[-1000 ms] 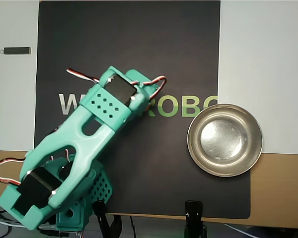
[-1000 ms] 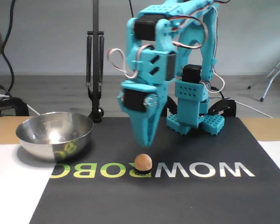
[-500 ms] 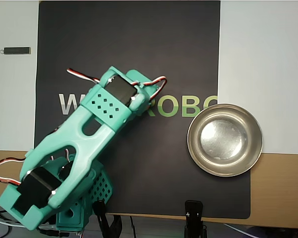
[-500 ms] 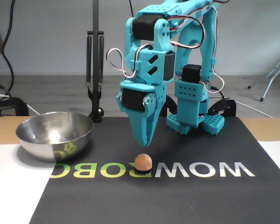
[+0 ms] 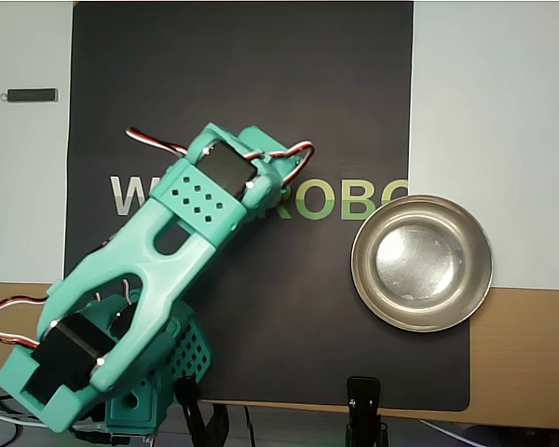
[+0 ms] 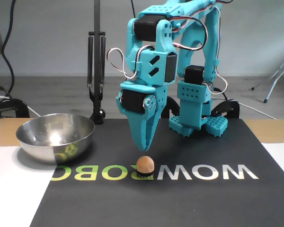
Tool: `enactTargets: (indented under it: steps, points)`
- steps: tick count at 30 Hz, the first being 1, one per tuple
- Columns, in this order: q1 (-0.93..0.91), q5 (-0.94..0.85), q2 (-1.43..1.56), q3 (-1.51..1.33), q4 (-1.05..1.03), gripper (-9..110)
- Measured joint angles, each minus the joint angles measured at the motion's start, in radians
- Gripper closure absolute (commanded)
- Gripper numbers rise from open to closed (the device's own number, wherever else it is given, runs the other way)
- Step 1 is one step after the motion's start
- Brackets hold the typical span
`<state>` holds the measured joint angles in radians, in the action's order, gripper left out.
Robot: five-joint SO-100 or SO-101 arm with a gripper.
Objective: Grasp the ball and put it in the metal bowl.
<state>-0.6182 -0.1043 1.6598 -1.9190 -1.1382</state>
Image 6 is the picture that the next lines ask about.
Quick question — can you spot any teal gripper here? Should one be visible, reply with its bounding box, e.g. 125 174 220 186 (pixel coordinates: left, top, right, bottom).
115 79 168 152

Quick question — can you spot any white thin cable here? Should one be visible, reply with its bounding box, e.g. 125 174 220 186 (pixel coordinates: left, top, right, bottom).
26 105 42 118

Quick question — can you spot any orange ball with black base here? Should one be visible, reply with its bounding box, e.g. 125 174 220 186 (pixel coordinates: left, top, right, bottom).
136 155 155 178

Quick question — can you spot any black mat with WOWROBO print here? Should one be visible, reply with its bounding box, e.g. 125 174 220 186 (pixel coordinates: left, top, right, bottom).
29 118 284 227

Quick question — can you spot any metal bowl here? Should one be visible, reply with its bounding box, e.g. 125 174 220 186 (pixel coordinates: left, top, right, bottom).
16 113 96 166

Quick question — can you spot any white cable on floor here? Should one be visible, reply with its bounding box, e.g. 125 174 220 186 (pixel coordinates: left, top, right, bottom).
239 101 276 119

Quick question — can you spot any white metal tripod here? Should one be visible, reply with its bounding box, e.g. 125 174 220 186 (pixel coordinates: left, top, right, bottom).
250 48 284 104

